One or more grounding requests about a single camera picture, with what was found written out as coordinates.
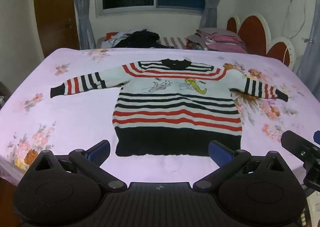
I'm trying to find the wooden door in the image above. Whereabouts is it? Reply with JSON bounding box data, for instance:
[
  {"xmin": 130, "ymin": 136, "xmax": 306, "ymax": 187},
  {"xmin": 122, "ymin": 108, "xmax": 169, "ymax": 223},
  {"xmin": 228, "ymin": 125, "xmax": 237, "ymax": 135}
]
[{"xmin": 32, "ymin": 0, "xmax": 80, "ymax": 58}]

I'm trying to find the red and white scalloped headboard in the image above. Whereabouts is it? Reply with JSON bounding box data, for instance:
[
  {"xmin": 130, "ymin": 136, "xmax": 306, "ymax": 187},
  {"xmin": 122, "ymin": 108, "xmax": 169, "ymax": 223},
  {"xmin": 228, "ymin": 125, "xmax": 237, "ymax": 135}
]
[{"xmin": 226, "ymin": 12, "xmax": 297, "ymax": 70}]

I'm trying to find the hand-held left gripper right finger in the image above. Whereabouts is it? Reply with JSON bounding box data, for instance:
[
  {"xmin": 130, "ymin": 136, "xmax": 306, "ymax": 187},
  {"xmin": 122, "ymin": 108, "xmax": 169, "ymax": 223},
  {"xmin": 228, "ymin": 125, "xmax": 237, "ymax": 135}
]
[{"xmin": 192, "ymin": 140, "xmax": 296, "ymax": 192}]

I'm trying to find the grey hanging cloth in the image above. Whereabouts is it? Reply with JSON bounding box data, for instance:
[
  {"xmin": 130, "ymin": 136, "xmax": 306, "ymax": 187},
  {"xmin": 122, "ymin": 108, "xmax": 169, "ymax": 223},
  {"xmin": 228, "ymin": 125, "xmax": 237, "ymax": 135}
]
[{"xmin": 295, "ymin": 17, "xmax": 320, "ymax": 93}]

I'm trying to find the grey striped mattress sheet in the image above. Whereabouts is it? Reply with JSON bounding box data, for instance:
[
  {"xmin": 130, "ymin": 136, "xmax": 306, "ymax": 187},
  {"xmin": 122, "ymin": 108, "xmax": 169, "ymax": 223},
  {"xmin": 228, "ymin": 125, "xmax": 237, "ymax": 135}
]
[{"xmin": 96, "ymin": 36, "xmax": 190, "ymax": 50}]

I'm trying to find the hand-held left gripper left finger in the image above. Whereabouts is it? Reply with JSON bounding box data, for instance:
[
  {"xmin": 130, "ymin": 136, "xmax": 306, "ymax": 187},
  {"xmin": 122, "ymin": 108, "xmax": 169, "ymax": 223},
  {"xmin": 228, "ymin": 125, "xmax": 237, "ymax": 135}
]
[{"xmin": 25, "ymin": 140, "xmax": 128, "ymax": 192}]

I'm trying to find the white cable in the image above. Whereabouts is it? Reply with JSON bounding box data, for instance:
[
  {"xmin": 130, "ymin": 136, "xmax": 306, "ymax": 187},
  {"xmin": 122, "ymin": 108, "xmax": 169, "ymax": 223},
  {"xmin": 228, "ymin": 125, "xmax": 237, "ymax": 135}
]
[{"xmin": 282, "ymin": 0, "xmax": 308, "ymax": 63}]

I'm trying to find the striped knit sweater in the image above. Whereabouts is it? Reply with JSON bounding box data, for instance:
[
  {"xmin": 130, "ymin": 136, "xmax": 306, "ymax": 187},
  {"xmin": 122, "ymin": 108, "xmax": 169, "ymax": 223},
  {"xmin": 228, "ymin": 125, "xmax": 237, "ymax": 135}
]
[{"xmin": 50, "ymin": 58, "xmax": 289, "ymax": 157}]

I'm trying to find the dark garment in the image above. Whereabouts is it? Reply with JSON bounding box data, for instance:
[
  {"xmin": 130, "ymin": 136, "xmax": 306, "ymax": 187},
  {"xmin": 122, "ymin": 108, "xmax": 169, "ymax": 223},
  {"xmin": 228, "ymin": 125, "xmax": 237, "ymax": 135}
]
[{"xmin": 125, "ymin": 30, "xmax": 160, "ymax": 48}]

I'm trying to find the pink floral bed sheet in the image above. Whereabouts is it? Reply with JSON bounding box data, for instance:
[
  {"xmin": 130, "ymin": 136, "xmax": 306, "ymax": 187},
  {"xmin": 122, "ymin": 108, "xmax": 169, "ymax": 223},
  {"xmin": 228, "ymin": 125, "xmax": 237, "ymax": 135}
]
[{"xmin": 0, "ymin": 47, "xmax": 320, "ymax": 187}]

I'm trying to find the pile of mixed clothes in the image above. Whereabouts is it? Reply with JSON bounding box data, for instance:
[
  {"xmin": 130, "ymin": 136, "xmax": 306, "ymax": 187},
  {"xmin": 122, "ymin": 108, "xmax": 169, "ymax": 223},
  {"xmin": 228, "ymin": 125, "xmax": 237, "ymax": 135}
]
[{"xmin": 105, "ymin": 32, "xmax": 130, "ymax": 48}]

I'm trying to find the stack of folded pink bedding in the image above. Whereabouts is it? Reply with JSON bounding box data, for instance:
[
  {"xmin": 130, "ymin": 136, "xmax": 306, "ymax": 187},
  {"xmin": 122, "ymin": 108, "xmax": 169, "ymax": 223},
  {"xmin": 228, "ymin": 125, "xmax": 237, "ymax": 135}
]
[{"xmin": 186, "ymin": 27, "xmax": 248, "ymax": 54}]

